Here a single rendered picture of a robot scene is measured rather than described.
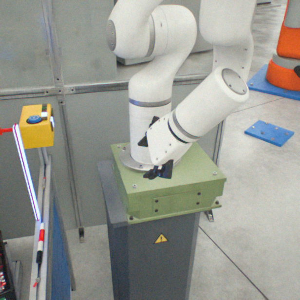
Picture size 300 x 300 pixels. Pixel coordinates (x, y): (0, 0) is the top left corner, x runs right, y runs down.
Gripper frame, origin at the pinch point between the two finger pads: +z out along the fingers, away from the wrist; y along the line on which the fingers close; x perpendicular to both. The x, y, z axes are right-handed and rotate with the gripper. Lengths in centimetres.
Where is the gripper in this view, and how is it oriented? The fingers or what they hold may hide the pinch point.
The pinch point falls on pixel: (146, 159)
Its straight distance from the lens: 82.9
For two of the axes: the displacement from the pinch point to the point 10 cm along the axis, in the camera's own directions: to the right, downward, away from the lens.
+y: 1.6, 8.7, -4.6
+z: -5.0, 4.7, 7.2
